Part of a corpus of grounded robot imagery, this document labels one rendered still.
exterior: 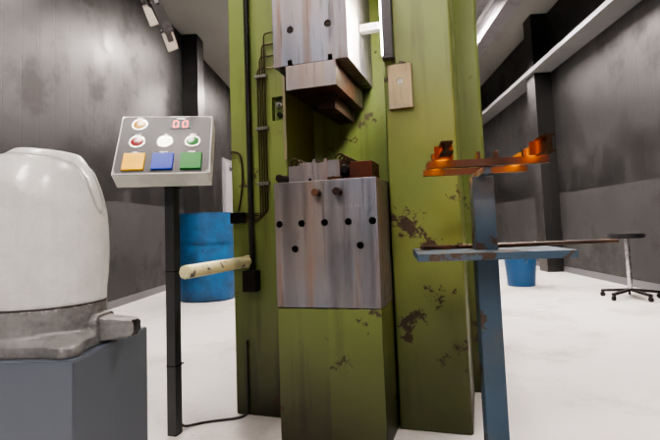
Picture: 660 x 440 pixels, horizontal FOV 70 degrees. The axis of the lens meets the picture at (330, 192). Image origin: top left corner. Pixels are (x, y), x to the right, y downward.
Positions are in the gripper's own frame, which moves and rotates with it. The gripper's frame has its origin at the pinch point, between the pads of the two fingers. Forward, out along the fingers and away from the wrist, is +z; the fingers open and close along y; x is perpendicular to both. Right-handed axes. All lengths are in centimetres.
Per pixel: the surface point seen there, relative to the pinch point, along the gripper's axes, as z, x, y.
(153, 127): 48, 12, 17
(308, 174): 55, -28, -30
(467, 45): 56, -128, -7
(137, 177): 49, 26, 0
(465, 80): 64, -119, -18
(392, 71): 37, -74, -18
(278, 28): 29, -46, 19
